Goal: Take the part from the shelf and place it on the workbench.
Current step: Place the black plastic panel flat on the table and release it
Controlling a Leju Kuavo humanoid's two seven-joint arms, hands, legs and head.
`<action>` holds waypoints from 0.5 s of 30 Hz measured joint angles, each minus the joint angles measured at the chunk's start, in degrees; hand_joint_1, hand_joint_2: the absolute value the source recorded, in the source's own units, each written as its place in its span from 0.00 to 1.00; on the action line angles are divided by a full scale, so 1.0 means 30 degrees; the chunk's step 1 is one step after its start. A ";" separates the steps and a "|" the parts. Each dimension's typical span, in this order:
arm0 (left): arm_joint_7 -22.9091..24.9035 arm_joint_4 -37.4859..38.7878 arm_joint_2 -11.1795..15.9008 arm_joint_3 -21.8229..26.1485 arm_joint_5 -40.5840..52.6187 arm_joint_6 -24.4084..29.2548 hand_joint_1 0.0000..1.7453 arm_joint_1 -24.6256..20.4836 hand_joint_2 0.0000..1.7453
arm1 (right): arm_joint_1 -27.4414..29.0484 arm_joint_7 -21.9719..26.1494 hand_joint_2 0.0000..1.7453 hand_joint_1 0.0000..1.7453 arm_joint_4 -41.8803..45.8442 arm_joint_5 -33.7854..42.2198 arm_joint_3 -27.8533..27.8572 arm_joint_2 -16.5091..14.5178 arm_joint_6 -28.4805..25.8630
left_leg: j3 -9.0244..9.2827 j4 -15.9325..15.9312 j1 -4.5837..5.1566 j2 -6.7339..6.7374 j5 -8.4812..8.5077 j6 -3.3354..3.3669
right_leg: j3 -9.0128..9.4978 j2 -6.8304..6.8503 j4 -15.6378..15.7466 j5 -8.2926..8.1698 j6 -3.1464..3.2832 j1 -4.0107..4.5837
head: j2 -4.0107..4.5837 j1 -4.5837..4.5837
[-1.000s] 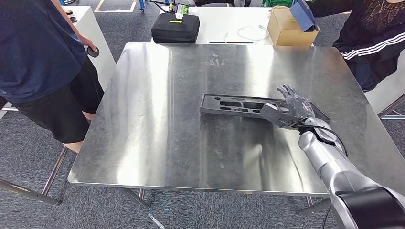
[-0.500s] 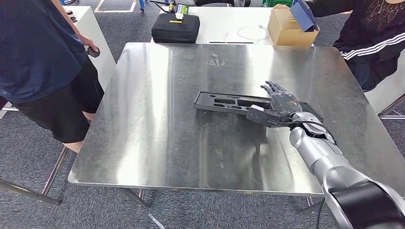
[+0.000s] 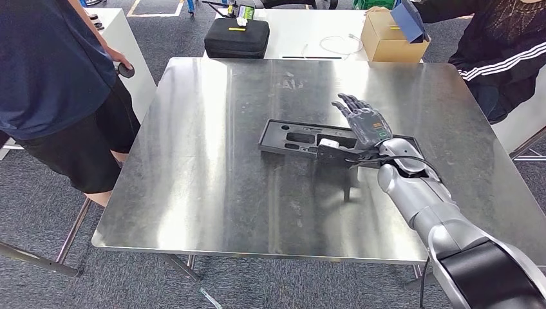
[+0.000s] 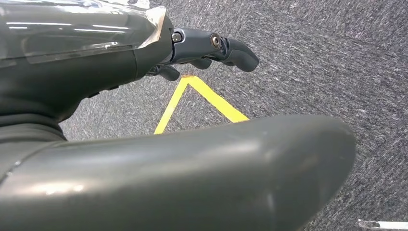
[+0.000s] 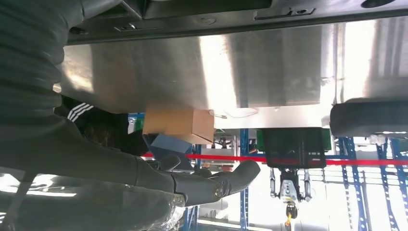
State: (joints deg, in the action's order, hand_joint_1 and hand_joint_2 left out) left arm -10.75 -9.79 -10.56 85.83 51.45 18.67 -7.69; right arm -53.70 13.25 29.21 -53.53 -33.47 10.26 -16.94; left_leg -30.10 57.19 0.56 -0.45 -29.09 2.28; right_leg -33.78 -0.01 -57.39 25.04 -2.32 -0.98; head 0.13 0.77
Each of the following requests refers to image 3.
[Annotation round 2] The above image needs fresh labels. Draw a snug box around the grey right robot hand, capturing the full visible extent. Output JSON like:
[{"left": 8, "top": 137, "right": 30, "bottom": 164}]
[{"left": 332, "top": 93, "right": 393, "bottom": 151}]

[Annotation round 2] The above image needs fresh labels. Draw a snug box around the black plastic car part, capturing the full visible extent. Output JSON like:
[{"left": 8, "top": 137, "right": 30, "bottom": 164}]
[{"left": 258, "top": 118, "right": 424, "bottom": 170}]

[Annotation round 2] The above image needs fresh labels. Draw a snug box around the stainless steel workbench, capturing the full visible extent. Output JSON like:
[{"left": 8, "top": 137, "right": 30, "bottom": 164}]
[{"left": 55, "top": 57, "right": 546, "bottom": 292}]

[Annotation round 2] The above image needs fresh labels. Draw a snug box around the green plastic crate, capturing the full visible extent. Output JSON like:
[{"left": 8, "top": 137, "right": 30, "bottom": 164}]
[{"left": 353, "top": 0, "right": 395, "bottom": 10}]

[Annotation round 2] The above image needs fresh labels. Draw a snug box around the blue folder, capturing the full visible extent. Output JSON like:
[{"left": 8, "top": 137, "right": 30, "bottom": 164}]
[{"left": 390, "top": 0, "right": 431, "bottom": 44}]

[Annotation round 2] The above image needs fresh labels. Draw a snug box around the white cabinet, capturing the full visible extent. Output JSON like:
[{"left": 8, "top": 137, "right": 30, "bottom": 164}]
[{"left": 0, "top": 7, "right": 157, "bottom": 161}]

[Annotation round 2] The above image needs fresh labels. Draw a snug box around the brown cardboard box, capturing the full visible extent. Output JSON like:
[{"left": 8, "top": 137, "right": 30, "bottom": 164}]
[{"left": 361, "top": 10, "right": 431, "bottom": 64}]

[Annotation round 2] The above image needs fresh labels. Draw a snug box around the person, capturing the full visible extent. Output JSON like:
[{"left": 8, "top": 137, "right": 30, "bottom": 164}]
[
  {"left": 0, "top": 0, "right": 142, "bottom": 209},
  {"left": 366, "top": 0, "right": 546, "bottom": 126}
]

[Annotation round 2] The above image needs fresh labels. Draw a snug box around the white table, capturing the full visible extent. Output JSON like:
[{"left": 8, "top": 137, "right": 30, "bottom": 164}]
[
  {"left": 490, "top": 64, "right": 546, "bottom": 162},
  {"left": 202, "top": 8, "right": 428, "bottom": 61}
]

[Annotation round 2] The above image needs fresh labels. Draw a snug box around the black zipper case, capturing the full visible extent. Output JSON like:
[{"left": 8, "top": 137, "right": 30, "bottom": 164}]
[{"left": 203, "top": 17, "right": 271, "bottom": 60}]

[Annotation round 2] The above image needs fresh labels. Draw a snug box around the phone with lit screen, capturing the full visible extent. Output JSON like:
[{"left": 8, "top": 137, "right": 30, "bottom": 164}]
[{"left": 236, "top": 4, "right": 256, "bottom": 21}]

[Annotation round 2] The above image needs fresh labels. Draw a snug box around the dark metal table leg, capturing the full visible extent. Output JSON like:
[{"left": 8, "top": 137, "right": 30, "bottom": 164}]
[{"left": 0, "top": 241, "right": 80, "bottom": 278}]

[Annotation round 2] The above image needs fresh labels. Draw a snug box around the clear plastic strip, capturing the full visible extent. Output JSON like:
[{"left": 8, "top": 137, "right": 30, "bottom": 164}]
[{"left": 198, "top": 288, "right": 223, "bottom": 309}]

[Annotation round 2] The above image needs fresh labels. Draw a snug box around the white cable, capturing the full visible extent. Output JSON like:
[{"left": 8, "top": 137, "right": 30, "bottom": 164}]
[{"left": 301, "top": 33, "right": 364, "bottom": 61}]

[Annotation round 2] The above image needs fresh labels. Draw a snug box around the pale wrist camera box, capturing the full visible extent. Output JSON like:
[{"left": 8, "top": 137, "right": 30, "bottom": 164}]
[{"left": 316, "top": 137, "right": 348, "bottom": 163}]

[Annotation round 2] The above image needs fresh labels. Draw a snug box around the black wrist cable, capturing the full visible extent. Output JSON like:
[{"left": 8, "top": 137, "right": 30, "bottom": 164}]
[{"left": 344, "top": 154, "right": 441, "bottom": 176}]

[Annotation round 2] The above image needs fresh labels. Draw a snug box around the black hanging cable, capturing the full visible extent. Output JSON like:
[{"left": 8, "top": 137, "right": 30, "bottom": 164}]
[{"left": 419, "top": 256, "right": 431, "bottom": 309}]

